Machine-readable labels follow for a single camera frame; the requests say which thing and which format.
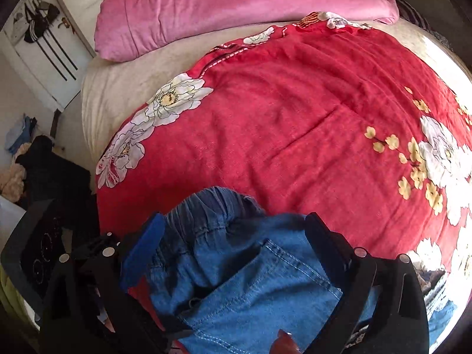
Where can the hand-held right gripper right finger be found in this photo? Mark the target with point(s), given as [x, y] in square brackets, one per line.
[326, 250]

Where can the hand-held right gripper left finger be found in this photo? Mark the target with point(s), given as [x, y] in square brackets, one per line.
[142, 254]

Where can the blue denim pants lace hem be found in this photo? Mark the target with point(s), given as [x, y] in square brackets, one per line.
[239, 295]

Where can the heap of clothes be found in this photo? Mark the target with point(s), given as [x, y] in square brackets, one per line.
[40, 169]

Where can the red floral blanket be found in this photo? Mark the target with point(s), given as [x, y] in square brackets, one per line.
[287, 118]

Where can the beige bed sheet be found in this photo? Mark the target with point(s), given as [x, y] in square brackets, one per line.
[114, 81]

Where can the white door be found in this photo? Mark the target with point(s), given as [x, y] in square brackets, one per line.
[48, 59]

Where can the striped pillow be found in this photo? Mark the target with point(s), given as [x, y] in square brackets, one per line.
[413, 11]

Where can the dark clothes on door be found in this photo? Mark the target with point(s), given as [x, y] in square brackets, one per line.
[40, 18]

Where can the pink quilt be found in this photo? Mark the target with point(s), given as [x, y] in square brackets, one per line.
[221, 7]

